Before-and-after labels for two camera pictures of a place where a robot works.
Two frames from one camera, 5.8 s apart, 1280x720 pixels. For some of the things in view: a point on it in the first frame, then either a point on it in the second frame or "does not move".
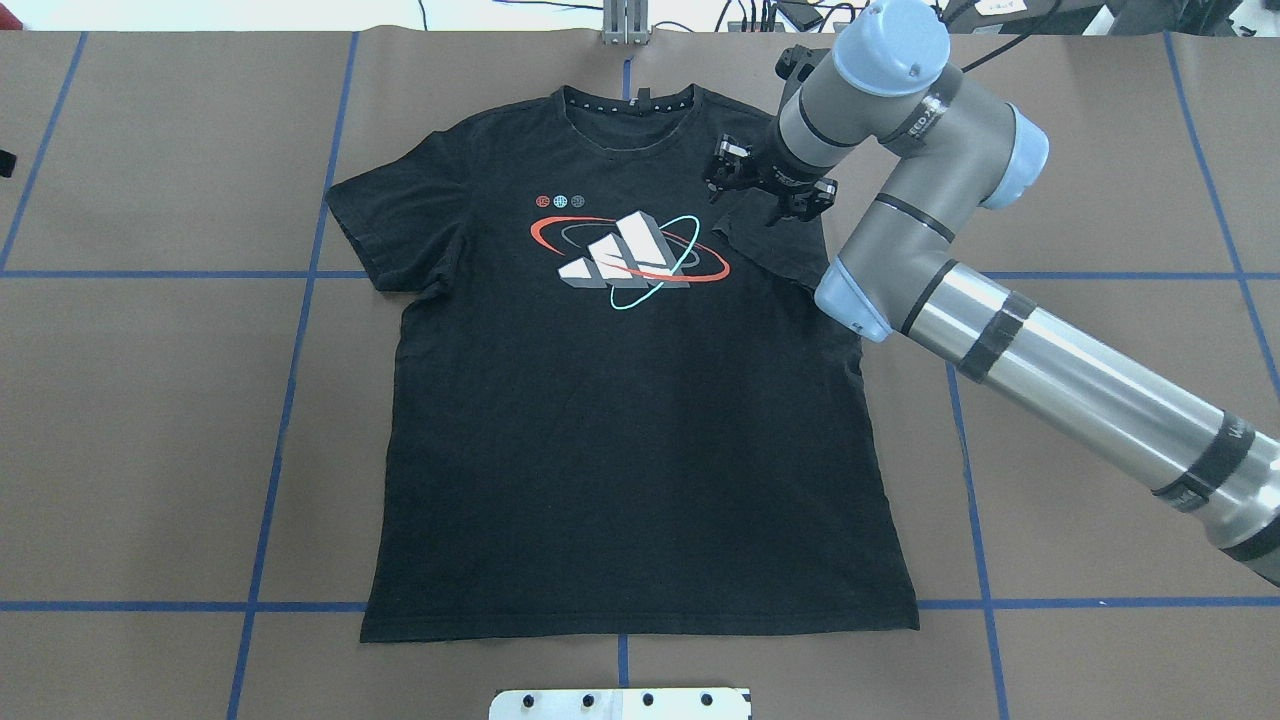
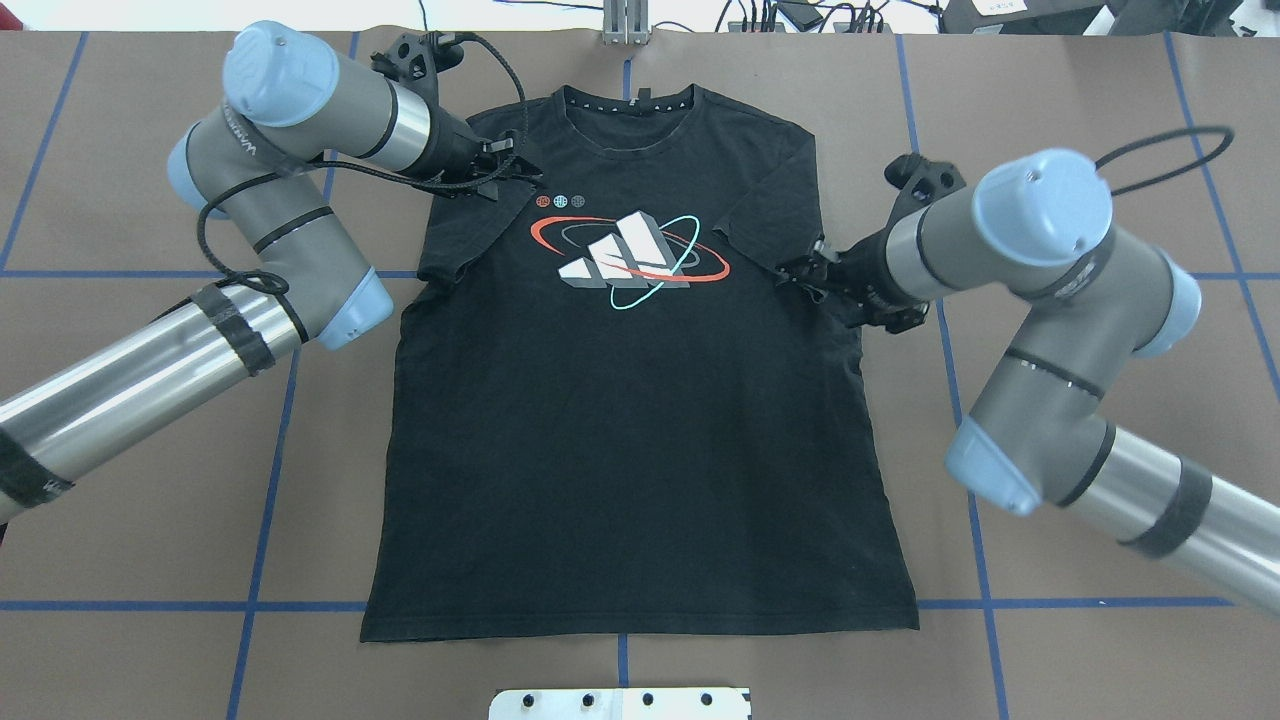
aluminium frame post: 625,22 does not move
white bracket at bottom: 621,704 does not move
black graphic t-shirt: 615,408 does not move
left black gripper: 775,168 to 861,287
